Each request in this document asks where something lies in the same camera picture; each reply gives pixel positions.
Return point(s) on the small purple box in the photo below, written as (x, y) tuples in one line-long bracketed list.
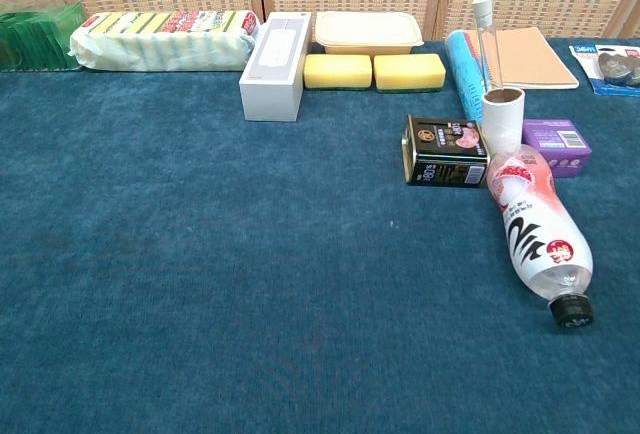
[(565, 154)]

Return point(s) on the plastic bottle with pink label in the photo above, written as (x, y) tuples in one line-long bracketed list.
[(540, 234)]

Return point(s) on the brown spiral notebook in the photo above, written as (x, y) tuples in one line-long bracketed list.
[(525, 59)]

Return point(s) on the sponge multipack in plastic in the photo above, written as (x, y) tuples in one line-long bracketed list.
[(160, 44)]

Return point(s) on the yellow sponge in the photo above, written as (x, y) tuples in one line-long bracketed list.
[(410, 71), (337, 71)]

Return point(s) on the blue wrap roll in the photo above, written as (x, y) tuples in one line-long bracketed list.
[(462, 69)]

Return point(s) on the blue blister pack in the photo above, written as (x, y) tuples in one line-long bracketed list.
[(615, 66)]

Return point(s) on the clear glass tube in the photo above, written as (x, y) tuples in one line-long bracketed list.
[(483, 6)]

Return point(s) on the blue table cloth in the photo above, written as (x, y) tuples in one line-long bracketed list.
[(200, 254)]

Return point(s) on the stack of green packets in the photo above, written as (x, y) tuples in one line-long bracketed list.
[(35, 39)]

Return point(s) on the black luncheon meat tin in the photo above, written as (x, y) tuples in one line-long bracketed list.
[(445, 154)]

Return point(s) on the white power strip box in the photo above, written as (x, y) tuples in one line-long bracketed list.
[(275, 69)]

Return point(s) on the beige lidded food container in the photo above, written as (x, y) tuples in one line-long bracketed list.
[(367, 31)]

